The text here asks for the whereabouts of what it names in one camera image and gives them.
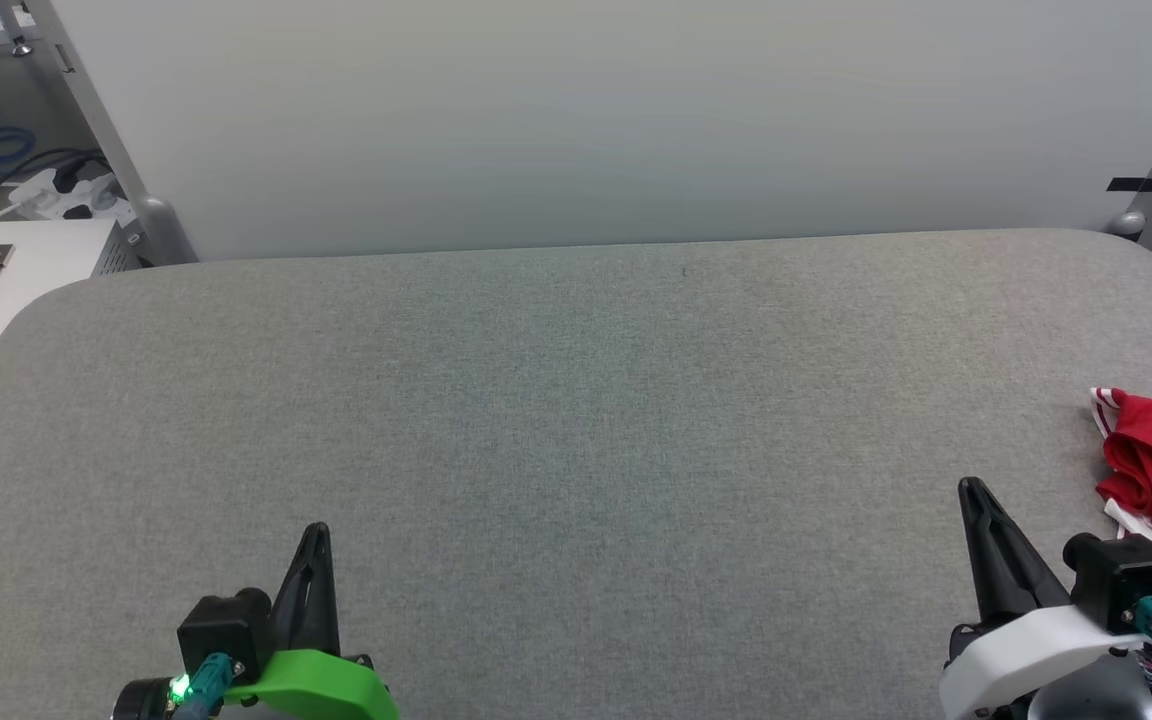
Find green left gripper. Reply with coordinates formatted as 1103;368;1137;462
219;520;402;720

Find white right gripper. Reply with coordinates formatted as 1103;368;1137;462
937;476;1152;720

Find grey fabric sofa seat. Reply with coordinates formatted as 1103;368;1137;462
0;228;1152;720

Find white perforated cabinet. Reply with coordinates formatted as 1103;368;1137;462
0;220;144;431

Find white partition panel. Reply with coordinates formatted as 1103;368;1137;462
46;0;1152;263

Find left camera cable teal plug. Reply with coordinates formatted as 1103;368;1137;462
176;653;237;720

